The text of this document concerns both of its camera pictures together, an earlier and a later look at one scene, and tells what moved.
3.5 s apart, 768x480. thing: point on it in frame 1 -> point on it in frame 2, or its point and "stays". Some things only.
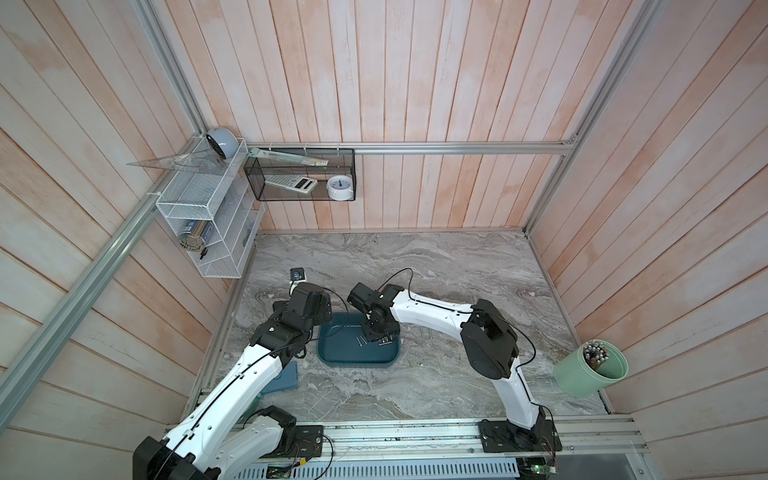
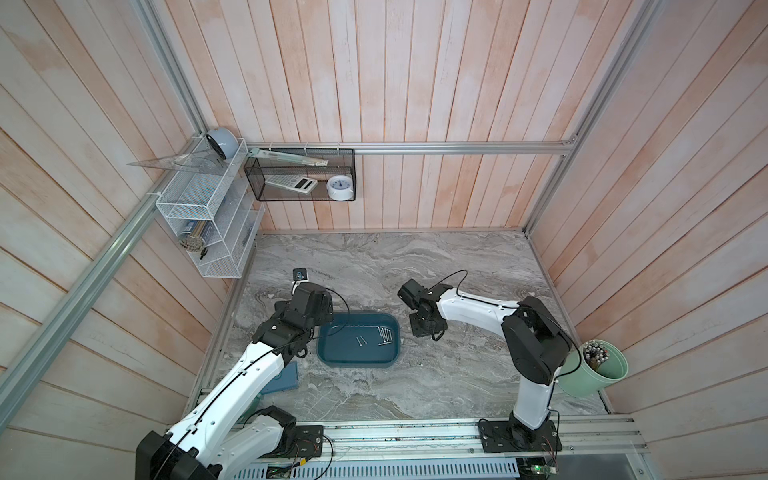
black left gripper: x=324 y=311 stays
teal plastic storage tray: x=345 y=343 stays
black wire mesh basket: x=301 y=174 stays
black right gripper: x=372 y=336 -> x=416 y=331
